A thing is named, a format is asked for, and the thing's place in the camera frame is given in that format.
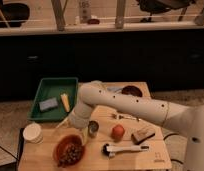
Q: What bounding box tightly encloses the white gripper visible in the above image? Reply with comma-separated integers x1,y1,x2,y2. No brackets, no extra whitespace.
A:
55,106,94,145

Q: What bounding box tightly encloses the dark purple grape bunch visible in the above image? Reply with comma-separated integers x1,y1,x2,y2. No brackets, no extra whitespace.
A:
58,143,83,167

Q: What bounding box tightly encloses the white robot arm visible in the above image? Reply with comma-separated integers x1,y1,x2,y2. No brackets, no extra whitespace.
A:
57,81,204,171

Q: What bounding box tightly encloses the red bowl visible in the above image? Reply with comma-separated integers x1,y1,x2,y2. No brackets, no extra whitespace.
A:
53,135,85,167

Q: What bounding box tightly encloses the small metal cup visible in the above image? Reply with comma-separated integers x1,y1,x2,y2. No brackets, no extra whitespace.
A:
88,121,99,138

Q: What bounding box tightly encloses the yellow corn piece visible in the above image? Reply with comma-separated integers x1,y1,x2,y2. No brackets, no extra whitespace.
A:
61,94,70,112

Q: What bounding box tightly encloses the grey sponge block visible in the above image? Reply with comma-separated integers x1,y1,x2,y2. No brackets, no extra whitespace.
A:
39,98,58,112

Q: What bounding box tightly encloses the green plastic tray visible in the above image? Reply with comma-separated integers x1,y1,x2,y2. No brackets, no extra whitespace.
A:
28,77,78,122

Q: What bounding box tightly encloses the orange tomato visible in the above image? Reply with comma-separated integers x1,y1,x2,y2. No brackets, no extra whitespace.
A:
111,124,125,140

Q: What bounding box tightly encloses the white paper cup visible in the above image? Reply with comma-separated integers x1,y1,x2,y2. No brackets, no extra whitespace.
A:
23,123,43,143

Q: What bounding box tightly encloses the dark brown plate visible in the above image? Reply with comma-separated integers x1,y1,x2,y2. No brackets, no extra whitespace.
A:
121,85,143,97

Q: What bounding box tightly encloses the black round stool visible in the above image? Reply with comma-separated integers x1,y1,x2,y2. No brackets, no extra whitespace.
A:
0,0,30,28

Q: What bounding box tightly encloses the black office chair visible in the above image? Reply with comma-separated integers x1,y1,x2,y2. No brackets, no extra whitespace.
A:
136,0,196,23

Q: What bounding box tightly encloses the white handled dish brush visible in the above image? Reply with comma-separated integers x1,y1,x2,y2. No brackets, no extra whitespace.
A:
102,144,149,157

